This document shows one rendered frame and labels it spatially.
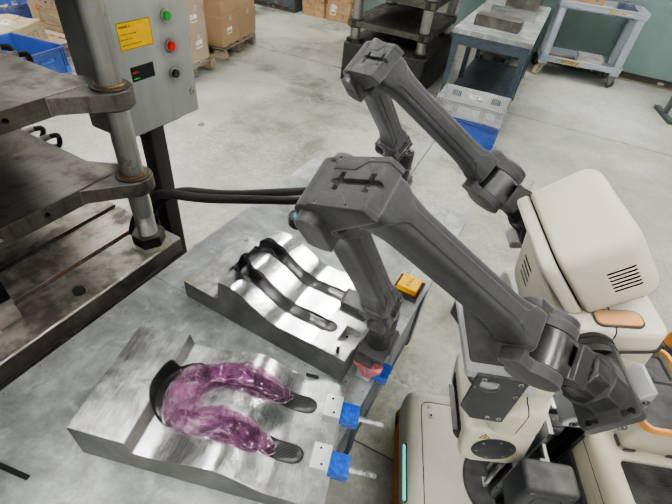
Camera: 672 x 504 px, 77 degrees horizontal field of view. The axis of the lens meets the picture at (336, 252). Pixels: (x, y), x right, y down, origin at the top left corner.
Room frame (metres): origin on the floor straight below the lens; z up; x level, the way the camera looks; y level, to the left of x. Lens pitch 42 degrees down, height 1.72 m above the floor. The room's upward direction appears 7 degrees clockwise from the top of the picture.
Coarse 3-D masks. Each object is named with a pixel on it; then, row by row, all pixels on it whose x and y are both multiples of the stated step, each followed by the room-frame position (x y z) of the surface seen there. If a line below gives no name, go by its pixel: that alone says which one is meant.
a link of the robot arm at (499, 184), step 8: (496, 168) 0.83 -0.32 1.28; (488, 176) 0.82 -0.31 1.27; (496, 176) 0.81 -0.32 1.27; (504, 176) 0.81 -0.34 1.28; (480, 184) 0.81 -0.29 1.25; (488, 184) 0.80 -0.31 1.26; (496, 184) 0.80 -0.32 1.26; (504, 184) 0.80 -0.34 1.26; (512, 184) 0.80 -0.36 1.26; (496, 192) 0.79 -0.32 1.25; (504, 192) 0.79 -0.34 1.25; (512, 192) 0.81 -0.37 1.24; (520, 192) 0.79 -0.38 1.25; (504, 200) 0.78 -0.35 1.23; (512, 200) 0.78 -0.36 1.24; (504, 208) 0.79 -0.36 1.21; (512, 208) 0.78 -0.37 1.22
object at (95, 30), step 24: (72, 0) 0.97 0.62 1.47; (96, 0) 0.98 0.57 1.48; (96, 24) 0.97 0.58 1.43; (96, 48) 0.96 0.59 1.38; (96, 72) 0.96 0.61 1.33; (120, 120) 0.97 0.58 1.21; (120, 144) 0.96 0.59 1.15; (120, 168) 0.97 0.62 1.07; (144, 216) 0.97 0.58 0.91; (144, 240) 0.95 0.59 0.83; (168, 240) 1.00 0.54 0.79
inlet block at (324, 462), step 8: (320, 448) 0.37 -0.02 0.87; (328, 448) 0.37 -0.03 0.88; (312, 456) 0.35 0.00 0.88; (320, 456) 0.35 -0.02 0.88; (328, 456) 0.35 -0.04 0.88; (336, 456) 0.36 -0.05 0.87; (344, 456) 0.36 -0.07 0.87; (312, 464) 0.33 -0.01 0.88; (320, 464) 0.34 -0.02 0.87; (328, 464) 0.34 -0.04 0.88; (336, 464) 0.34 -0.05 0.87; (344, 464) 0.34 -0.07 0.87; (312, 472) 0.33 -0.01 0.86; (320, 472) 0.32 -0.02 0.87; (328, 472) 0.33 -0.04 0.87; (336, 472) 0.33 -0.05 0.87; (344, 472) 0.33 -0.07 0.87; (352, 472) 0.34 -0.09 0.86; (360, 472) 0.34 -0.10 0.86; (368, 472) 0.34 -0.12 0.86; (344, 480) 0.32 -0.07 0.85
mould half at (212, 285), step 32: (224, 256) 0.89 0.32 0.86; (256, 256) 0.83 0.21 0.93; (192, 288) 0.76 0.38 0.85; (224, 288) 0.71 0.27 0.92; (256, 288) 0.73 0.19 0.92; (288, 288) 0.76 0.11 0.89; (352, 288) 0.80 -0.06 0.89; (256, 320) 0.67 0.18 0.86; (288, 320) 0.67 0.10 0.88; (352, 320) 0.69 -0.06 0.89; (288, 352) 0.63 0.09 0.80; (320, 352) 0.59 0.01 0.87; (352, 352) 0.60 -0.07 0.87
